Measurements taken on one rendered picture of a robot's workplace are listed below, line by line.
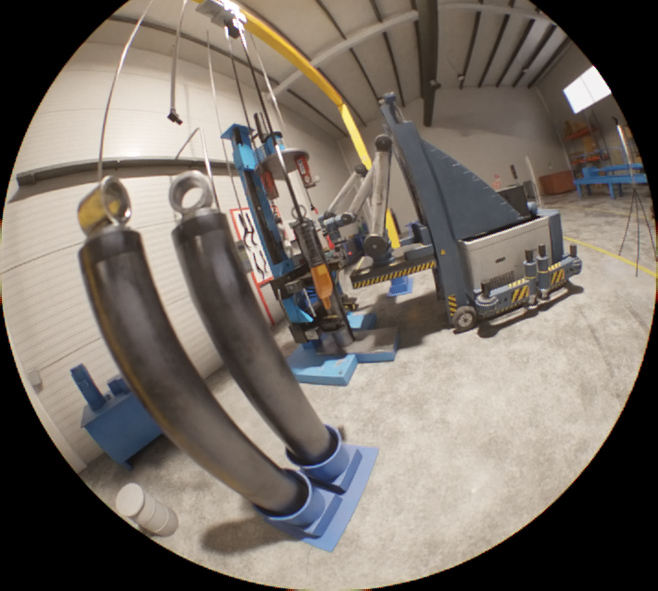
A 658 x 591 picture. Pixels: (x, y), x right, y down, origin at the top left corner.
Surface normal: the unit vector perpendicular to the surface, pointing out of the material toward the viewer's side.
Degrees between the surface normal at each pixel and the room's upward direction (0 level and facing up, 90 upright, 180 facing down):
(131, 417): 90
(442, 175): 90
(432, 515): 0
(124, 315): 90
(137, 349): 90
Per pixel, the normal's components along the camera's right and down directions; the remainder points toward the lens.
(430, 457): -0.33, -0.94
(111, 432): 0.85, -0.24
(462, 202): -0.29, 0.22
